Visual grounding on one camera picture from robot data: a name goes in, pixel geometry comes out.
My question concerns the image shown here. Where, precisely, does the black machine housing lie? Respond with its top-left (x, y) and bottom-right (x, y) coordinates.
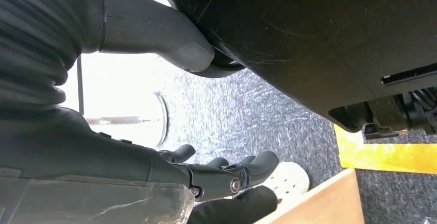
top-left (133, 0), bottom-right (437, 141)

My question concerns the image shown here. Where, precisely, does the yellow floor tape strip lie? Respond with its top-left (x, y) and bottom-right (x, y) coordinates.
top-left (333, 124), bottom-right (437, 176)

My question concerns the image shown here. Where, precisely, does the clear plastic film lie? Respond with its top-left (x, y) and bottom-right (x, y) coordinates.
top-left (0, 176), bottom-right (195, 224)

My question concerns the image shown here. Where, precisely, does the ribbed robot right arm sleeve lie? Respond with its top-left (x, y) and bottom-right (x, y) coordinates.
top-left (0, 0), bottom-right (85, 116)

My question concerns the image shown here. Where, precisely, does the white clog shoe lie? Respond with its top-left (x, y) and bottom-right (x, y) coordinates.
top-left (239, 162), bottom-right (311, 210)

